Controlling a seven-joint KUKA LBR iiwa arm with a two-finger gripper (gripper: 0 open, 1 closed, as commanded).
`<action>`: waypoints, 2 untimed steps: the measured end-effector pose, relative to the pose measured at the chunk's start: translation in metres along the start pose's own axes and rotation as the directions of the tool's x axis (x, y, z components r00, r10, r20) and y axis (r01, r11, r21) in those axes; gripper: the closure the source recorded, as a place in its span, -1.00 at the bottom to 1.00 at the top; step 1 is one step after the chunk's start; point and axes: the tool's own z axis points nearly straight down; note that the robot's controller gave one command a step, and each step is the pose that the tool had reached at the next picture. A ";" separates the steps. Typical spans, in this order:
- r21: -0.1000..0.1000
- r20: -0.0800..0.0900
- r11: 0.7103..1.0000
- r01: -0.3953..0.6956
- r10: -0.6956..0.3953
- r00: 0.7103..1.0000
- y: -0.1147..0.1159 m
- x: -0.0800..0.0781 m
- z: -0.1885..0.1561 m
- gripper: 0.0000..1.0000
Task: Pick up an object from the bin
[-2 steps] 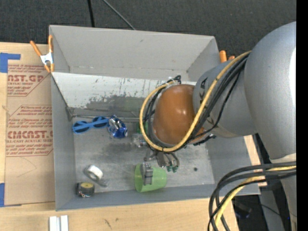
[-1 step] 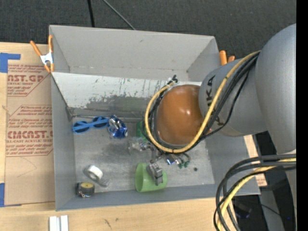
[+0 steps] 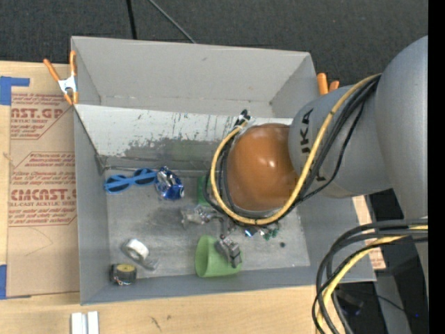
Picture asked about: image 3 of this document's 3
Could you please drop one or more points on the green cylinder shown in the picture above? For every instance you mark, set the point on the green cylinder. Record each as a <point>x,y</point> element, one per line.
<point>202,190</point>

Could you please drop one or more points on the shiny blue foil packet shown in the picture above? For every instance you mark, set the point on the shiny blue foil packet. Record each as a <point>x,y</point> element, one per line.
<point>172,188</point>

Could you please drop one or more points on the light green cup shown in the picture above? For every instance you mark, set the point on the light green cup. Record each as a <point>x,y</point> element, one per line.
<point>208,261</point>

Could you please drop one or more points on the white tape roll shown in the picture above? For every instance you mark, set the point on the white tape roll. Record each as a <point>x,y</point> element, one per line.
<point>136,249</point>

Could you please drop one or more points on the brown cardboard board, red print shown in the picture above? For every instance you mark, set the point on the brown cardboard board, red print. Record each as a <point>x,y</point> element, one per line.
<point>38,249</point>

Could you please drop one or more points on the yellow and black tape measure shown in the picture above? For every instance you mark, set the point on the yellow and black tape measure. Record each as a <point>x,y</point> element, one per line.
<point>123,273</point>

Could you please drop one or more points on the blue sunglasses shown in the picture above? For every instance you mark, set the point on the blue sunglasses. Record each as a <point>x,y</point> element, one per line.
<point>120,183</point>

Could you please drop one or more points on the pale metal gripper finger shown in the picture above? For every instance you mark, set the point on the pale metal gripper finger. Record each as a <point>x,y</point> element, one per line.
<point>197,216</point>
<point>231,252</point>

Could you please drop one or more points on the grey metal bin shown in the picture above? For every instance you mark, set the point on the grey metal bin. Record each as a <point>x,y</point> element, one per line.
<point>146,75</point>

